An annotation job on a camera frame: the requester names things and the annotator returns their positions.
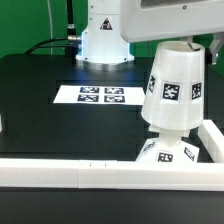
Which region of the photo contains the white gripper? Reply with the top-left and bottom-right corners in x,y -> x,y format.
120,0 -> 224,65

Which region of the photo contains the white lamp shade cone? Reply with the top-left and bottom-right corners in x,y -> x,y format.
141,41 -> 205,130

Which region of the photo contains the white lamp base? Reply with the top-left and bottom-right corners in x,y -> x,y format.
136,125 -> 199,163

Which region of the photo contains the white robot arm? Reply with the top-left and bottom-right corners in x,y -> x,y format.
78,0 -> 224,64

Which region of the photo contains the white marker sheet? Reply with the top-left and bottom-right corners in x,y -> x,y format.
54,85 -> 145,105

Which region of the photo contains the white object at left edge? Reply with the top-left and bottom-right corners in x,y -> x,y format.
0,114 -> 3,133

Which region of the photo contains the white right rail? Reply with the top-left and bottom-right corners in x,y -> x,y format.
198,120 -> 224,163

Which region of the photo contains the white rail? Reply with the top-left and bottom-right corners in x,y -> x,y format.
0,158 -> 224,191
198,120 -> 224,163

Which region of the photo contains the black cable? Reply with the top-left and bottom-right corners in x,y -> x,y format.
23,0 -> 82,56

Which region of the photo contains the white cable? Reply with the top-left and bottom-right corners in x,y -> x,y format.
46,0 -> 54,56

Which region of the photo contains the white front rail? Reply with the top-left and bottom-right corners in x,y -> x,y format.
0,158 -> 224,191

